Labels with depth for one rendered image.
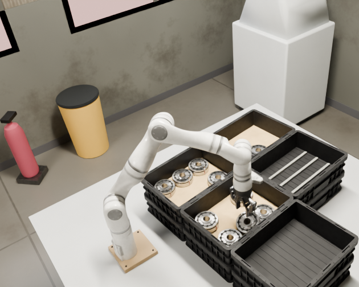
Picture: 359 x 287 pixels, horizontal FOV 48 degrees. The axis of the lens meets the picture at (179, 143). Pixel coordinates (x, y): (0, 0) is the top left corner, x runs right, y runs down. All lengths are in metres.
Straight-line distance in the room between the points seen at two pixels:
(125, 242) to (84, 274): 0.25
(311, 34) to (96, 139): 1.95
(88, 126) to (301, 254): 2.26
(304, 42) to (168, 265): 2.14
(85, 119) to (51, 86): 0.48
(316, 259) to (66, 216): 1.23
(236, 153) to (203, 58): 3.03
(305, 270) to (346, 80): 2.49
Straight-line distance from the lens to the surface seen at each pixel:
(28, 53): 3.57
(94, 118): 3.48
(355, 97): 3.92
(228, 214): 1.86
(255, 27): 3.50
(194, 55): 4.36
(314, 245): 1.78
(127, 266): 1.88
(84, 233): 2.10
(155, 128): 1.46
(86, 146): 3.61
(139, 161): 1.56
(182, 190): 1.99
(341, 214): 2.09
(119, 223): 1.73
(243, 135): 2.30
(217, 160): 2.06
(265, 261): 1.71
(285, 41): 3.26
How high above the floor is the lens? 2.20
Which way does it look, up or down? 37 degrees down
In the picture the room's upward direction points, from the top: 8 degrees counter-clockwise
